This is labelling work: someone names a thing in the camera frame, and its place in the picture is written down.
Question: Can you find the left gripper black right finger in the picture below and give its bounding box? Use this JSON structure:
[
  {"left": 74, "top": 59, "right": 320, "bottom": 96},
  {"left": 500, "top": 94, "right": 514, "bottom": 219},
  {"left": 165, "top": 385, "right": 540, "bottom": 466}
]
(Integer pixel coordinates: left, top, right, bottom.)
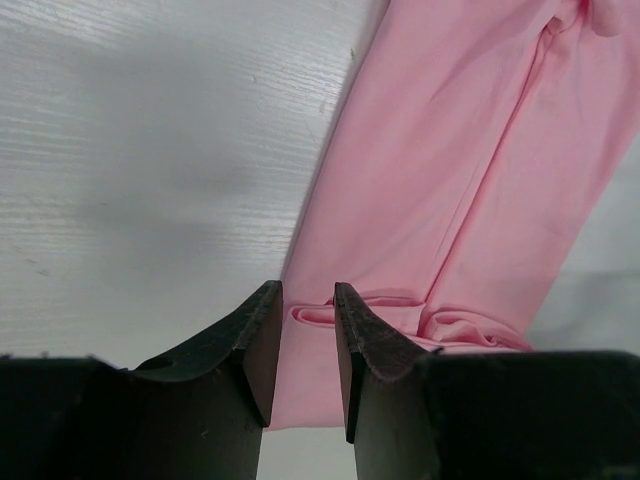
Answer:
[{"left": 334, "top": 283, "right": 639, "bottom": 479}]

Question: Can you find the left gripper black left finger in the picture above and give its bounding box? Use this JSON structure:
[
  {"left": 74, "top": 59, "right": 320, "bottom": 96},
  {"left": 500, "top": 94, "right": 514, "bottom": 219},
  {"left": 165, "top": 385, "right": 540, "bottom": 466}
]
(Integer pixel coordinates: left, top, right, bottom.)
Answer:
[{"left": 1, "top": 281, "right": 283, "bottom": 479}]

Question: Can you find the pink t-shirt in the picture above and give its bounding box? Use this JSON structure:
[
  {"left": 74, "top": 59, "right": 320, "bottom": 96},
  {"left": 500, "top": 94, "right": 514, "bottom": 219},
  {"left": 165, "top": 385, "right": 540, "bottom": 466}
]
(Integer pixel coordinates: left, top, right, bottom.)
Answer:
[{"left": 271, "top": 1, "right": 639, "bottom": 430}]

